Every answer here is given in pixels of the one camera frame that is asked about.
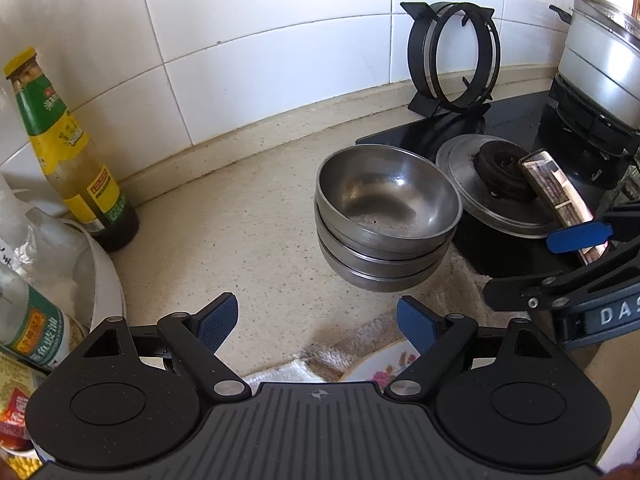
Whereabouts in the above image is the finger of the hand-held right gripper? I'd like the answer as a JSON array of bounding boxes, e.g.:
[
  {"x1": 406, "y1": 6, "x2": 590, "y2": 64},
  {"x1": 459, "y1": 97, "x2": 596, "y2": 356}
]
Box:
[
  {"x1": 482, "y1": 239, "x2": 640, "y2": 313},
  {"x1": 545, "y1": 198, "x2": 640, "y2": 257}
]

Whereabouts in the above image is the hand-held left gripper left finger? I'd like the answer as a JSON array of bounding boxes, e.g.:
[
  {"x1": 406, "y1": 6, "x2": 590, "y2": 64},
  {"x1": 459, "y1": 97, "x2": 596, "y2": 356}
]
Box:
[{"x1": 88, "y1": 291, "x2": 251, "y2": 404}]

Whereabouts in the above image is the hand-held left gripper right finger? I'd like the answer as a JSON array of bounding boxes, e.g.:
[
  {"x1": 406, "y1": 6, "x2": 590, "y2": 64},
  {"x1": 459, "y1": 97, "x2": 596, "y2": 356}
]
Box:
[{"x1": 383, "y1": 296, "x2": 552, "y2": 404}]

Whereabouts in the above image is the floral white plate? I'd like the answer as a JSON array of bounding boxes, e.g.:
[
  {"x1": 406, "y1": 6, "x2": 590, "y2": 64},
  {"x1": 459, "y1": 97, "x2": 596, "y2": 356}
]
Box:
[{"x1": 339, "y1": 337, "x2": 426, "y2": 387}]

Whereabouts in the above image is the stainless steel bowl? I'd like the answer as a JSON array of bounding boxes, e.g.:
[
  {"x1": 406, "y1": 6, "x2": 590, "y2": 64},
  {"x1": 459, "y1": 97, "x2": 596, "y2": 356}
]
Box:
[
  {"x1": 315, "y1": 210, "x2": 455, "y2": 275},
  {"x1": 318, "y1": 237, "x2": 442, "y2": 294},
  {"x1": 314, "y1": 144, "x2": 462, "y2": 255}
]

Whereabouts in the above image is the smartphone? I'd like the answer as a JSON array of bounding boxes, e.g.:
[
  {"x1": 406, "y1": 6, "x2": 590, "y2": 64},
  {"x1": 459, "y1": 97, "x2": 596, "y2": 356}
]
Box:
[{"x1": 518, "y1": 148, "x2": 609, "y2": 267}]

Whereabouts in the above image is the white fluffy towel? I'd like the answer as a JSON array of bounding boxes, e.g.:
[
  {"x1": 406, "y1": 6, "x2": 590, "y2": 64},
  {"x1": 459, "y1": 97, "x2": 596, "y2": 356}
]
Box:
[{"x1": 240, "y1": 249, "x2": 502, "y2": 387}]

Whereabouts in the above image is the black burner cap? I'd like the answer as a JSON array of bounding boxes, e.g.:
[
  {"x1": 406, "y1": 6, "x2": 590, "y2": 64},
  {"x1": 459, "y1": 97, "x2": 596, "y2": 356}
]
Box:
[{"x1": 472, "y1": 140, "x2": 539, "y2": 204}]

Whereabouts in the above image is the black stove pot support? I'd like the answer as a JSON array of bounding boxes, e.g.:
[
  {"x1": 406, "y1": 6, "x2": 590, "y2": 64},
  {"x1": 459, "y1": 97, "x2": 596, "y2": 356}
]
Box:
[{"x1": 540, "y1": 72, "x2": 640, "y2": 159}]

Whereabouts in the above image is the white round basin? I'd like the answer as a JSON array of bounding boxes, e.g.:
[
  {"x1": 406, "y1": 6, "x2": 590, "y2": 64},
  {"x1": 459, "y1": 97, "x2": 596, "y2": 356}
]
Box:
[{"x1": 0, "y1": 187, "x2": 127, "y2": 343}]

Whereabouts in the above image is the round steel burner plate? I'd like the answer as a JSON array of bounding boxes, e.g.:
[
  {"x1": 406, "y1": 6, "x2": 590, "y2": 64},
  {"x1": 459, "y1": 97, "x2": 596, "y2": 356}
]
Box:
[{"x1": 435, "y1": 133, "x2": 567, "y2": 239}]

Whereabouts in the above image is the black gas stove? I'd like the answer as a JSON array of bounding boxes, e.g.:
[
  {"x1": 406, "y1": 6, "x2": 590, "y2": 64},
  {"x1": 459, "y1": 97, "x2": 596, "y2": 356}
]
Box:
[{"x1": 354, "y1": 91, "x2": 640, "y2": 279}]

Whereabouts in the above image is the clear plastic bag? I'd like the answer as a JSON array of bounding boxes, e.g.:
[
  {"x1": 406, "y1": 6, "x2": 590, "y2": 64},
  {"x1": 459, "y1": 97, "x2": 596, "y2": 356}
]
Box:
[{"x1": 0, "y1": 172, "x2": 109, "y2": 313}]

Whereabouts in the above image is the stainless steel pot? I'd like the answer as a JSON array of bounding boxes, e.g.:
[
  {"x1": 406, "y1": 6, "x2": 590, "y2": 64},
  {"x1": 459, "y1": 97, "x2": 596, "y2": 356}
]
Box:
[{"x1": 548, "y1": 0, "x2": 640, "y2": 134}]

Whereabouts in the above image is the green white label bottle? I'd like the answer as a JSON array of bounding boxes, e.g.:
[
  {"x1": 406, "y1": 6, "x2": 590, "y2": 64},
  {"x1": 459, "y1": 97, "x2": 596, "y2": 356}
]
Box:
[{"x1": 0, "y1": 255, "x2": 72, "y2": 373}]

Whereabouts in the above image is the yellow cap sauce bottle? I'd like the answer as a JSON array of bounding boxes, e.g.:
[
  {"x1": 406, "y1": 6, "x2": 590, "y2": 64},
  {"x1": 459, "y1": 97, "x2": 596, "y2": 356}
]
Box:
[{"x1": 3, "y1": 47, "x2": 141, "y2": 254}]

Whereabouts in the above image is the yellow knitted mat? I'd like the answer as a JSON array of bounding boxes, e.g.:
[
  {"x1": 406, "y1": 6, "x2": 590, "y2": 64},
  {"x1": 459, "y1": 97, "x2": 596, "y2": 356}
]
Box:
[{"x1": 7, "y1": 454, "x2": 47, "y2": 480}]

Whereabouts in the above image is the black pot support ring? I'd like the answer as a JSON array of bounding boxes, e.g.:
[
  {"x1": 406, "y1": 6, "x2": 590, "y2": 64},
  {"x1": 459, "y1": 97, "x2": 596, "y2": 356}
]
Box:
[{"x1": 399, "y1": 0, "x2": 501, "y2": 119}]

